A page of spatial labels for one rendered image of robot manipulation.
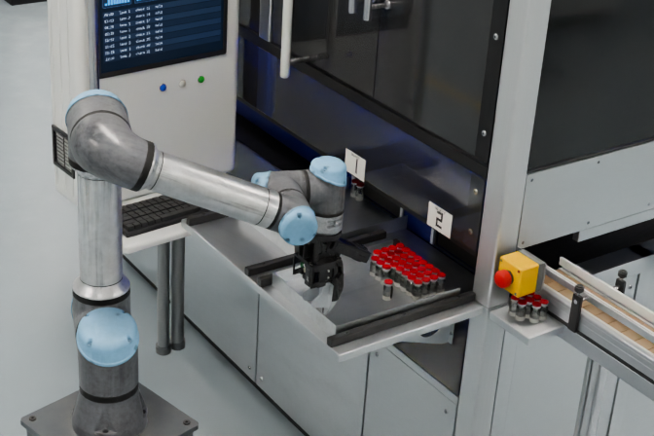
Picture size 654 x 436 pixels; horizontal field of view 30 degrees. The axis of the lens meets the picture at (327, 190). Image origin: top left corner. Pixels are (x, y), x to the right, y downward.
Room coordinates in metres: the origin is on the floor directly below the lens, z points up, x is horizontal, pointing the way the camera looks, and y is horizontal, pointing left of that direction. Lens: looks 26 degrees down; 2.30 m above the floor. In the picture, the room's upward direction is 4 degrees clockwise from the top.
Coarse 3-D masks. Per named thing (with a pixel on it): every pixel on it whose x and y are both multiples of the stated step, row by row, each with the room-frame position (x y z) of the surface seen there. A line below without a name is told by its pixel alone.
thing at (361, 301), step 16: (272, 272) 2.42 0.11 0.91; (288, 272) 2.44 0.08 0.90; (352, 272) 2.50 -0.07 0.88; (368, 272) 2.50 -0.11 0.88; (288, 288) 2.36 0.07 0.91; (304, 288) 2.41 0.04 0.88; (352, 288) 2.43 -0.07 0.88; (368, 288) 2.43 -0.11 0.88; (304, 304) 2.31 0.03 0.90; (336, 304) 2.35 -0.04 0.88; (352, 304) 2.36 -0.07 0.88; (368, 304) 2.36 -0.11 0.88; (384, 304) 2.37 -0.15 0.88; (400, 304) 2.37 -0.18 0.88; (416, 304) 2.33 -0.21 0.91; (320, 320) 2.26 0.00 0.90; (336, 320) 2.28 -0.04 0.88; (352, 320) 2.23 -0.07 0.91; (368, 320) 2.26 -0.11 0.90
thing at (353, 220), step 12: (348, 180) 2.96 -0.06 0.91; (348, 192) 2.93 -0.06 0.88; (348, 204) 2.86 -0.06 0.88; (360, 204) 2.86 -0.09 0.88; (372, 204) 2.86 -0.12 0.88; (348, 216) 2.79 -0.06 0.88; (360, 216) 2.79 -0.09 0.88; (372, 216) 2.80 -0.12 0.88; (384, 216) 2.80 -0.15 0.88; (264, 228) 2.66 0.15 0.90; (348, 228) 2.72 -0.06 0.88; (360, 228) 2.66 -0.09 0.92; (372, 228) 2.68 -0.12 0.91; (384, 228) 2.71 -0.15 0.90; (396, 228) 2.73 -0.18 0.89; (276, 240) 2.61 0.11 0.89; (288, 252) 2.57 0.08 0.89
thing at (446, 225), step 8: (432, 208) 2.55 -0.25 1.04; (440, 208) 2.53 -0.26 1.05; (432, 216) 2.55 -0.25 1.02; (440, 216) 2.53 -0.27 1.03; (448, 216) 2.51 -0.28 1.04; (432, 224) 2.55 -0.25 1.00; (440, 224) 2.53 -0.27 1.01; (448, 224) 2.50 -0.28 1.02; (440, 232) 2.52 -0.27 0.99; (448, 232) 2.50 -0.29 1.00
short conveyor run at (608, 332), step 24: (552, 288) 2.40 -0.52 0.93; (576, 288) 2.29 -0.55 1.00; (600, 288) 2.37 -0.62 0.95; (624, 288) 2.37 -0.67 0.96; (552, 312) 2.36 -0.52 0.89; (576, 312) 2.29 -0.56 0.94; (600, 312) 2.31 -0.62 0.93; (624, 312) 2.32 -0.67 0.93; (648, 312) 2.26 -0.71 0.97; (576, 336) 2.30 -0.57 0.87; (600, 336) 2.24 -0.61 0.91; (624, 336) 2.22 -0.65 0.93; (648, 336) 2.17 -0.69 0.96; (600, 360) 2.23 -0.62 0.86; (624, 360) 2.18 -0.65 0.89; (648, 360) 2.14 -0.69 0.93; (648, 384) 2.13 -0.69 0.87
